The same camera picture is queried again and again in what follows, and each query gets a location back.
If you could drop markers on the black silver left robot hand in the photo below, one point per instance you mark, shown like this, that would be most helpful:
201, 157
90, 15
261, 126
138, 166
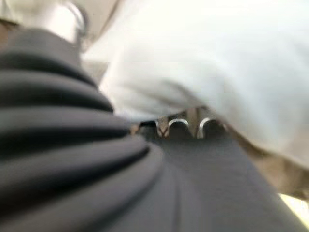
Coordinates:
96, 174

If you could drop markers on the white duvet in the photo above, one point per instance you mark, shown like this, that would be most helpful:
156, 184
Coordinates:
193, 60

